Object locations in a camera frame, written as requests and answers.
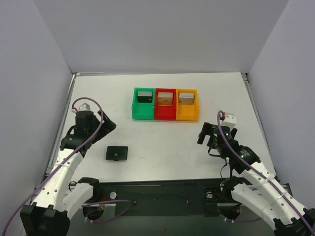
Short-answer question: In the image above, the black leather card holder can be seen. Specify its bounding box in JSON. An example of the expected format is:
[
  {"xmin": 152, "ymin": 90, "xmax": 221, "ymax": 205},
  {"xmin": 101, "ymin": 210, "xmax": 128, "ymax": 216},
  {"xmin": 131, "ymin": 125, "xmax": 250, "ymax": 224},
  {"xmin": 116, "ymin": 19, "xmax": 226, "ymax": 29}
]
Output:
[{"xmin": 105, "ymin": 146, "xmax": 128, "ymax": 161}]

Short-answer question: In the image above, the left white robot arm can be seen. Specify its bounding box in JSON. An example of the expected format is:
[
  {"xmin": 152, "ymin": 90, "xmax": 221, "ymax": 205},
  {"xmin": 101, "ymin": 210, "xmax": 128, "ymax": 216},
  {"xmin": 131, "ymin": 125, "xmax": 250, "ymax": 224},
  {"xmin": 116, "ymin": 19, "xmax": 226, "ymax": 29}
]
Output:
[{"xmin": 20, "ymin": 109, "xmax": 116, "ymax": 236}]

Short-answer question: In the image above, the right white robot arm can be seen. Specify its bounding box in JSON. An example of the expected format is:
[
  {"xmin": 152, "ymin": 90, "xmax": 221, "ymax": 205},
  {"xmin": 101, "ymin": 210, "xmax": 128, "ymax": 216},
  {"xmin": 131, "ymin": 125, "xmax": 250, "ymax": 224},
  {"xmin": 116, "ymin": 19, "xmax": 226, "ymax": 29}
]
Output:
[{"xmin": 197, "ymin": 122, "xmax": 315, "ymax": 236}]

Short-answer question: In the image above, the black card stack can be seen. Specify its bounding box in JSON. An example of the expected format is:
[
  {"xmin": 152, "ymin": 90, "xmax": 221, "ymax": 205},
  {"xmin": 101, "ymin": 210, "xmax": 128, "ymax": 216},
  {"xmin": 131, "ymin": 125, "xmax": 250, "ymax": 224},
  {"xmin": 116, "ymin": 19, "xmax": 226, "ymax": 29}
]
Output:
[{"xmin": 136, "ymin": 91, "xmax": 153, "ymax": 103}]

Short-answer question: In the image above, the brown card stack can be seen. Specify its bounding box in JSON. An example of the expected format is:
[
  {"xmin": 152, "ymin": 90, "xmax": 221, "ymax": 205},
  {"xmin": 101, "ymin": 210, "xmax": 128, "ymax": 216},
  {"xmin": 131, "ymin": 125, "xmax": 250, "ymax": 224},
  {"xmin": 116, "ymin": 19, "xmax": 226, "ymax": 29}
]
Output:
[{"xmin": 157, "ymin": 92, "xmax": 173, "ymax": 106}]

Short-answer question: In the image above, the orange plastic bin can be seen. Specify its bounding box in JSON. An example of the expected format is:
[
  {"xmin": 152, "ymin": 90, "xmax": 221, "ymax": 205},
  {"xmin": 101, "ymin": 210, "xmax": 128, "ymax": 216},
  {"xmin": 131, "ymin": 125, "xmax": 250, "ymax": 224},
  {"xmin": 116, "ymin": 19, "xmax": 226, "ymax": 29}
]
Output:
[{"xmin": 176, "ymin": 88, "xmax": 199, "ymax": 121}]

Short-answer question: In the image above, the green plastic bin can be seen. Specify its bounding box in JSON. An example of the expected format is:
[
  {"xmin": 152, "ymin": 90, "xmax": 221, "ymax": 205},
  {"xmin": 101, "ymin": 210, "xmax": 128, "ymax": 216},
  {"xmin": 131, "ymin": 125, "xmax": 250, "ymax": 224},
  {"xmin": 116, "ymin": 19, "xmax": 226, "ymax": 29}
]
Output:
[{"xmin": 131, "ymin": 88, "xmax": 156, "ymax": 120}]

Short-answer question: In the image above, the red plastic bin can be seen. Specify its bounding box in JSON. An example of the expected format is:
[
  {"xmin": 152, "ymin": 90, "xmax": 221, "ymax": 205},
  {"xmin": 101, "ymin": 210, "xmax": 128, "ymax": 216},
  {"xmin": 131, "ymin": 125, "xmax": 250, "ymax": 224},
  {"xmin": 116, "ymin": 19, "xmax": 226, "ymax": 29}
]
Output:
[{"xmin": 154, "ymin": 88, "xmax": 177, "ymax": 120}]

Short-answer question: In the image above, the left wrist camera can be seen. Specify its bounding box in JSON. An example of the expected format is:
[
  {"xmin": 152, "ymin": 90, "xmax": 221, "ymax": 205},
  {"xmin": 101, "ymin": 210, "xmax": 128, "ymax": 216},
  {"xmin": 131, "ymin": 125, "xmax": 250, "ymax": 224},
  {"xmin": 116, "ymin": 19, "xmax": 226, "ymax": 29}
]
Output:
[{"xmin": 78, "ymin": 103, "xmax": 91, "ymax": 111}]

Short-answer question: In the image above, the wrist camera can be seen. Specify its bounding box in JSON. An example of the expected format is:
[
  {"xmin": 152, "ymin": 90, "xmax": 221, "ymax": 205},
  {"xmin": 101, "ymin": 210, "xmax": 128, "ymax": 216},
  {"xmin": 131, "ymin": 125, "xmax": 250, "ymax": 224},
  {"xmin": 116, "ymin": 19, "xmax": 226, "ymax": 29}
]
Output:
[
  {"xmin": 78, "ymin": 103, "xmax": 91, "ymax": 111},
  {"xmin": 221, "ymin": 114, "xmax": 236, "ymax": 130}
]

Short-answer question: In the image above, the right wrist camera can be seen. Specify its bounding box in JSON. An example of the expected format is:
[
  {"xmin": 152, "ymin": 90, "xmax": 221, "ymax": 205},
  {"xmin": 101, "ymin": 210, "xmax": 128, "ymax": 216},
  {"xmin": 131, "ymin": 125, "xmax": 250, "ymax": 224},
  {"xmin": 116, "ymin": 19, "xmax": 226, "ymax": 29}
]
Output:
[{"xmin": 221, "ymin": 114, "xmax": 236, "ymax": 130}]

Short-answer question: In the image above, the aluminium frame rail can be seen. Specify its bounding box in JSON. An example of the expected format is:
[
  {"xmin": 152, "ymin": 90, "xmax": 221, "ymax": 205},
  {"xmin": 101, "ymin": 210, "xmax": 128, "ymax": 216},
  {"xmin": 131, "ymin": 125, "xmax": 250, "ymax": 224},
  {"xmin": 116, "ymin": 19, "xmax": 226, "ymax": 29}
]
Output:
[{"xmin": 44, "ymin": 73, "xmax": 76, "ymax": 177}]

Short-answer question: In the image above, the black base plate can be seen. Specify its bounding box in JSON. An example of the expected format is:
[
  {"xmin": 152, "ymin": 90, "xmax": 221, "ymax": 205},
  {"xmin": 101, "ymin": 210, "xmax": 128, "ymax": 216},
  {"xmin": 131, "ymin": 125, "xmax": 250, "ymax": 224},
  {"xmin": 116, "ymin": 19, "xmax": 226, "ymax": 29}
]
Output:
[{"xmin": 82, "ymin": 178, "xmax": 244, "ymax": 218}]

